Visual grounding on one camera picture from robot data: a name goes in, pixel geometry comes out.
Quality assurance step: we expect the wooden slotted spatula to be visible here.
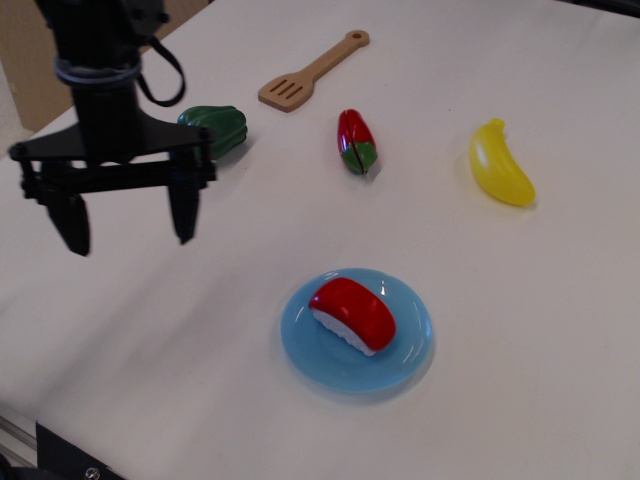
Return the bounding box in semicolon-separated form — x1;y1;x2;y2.
258;30;370;113

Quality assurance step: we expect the red and green toy chili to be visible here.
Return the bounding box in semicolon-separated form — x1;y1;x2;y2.
337;109;378;175

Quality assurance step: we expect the red and white toy sushi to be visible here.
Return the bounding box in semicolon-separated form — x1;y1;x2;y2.
308;277;397;357

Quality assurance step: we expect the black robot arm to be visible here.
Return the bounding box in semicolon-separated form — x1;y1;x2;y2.
9;1;216;256

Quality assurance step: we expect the yellow toy banana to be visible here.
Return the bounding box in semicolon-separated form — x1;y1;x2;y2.
469;118;536;207

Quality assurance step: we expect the black corner bracket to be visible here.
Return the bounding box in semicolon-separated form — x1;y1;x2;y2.
35;423;125;480

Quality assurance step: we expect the green toy bell pepper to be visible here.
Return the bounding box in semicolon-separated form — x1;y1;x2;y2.
177;106;248;160

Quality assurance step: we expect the blue plastic plate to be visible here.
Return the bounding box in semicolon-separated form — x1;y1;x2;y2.
280;268;433;393

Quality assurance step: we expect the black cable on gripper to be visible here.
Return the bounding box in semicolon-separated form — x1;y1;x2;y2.
135;35;187;108

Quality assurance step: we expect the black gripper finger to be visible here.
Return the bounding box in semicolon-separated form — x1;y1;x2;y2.
168;183;200;244
46;192;90;256

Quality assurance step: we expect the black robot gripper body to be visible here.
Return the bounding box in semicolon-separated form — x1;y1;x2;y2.
10;84;216;204

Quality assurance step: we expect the aluminium frame rail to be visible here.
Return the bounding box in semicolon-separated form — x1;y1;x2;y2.
0;403;37;468

